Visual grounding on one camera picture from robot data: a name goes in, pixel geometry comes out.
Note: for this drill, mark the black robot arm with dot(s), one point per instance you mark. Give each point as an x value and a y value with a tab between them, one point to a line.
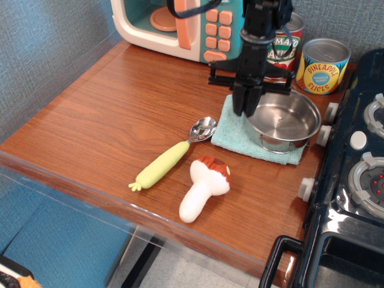
264	17

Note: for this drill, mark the plush white brown mushroom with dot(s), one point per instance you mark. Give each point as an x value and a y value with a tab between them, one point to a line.
211	177

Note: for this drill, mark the stainless steel pot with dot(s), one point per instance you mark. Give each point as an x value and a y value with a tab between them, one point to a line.
283	123

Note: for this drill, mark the spoon with green handle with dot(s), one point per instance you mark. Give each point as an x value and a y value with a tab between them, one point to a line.
202	130

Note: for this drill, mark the orange black object corner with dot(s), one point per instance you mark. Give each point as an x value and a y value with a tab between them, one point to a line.
16	275

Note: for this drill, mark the pineapple slices can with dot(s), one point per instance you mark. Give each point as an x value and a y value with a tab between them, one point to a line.
322	65

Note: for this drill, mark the toy microwave teal white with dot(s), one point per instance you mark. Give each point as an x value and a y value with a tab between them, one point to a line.
210	36

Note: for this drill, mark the teal folded cloth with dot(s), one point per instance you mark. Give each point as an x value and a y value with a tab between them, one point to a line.
230	134

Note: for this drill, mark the tomato sauce can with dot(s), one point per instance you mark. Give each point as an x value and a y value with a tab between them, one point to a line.
282	52

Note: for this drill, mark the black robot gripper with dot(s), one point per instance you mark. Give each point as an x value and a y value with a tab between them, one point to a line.
251	70

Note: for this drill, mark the black toy stove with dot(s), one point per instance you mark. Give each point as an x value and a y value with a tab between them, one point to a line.
343	238

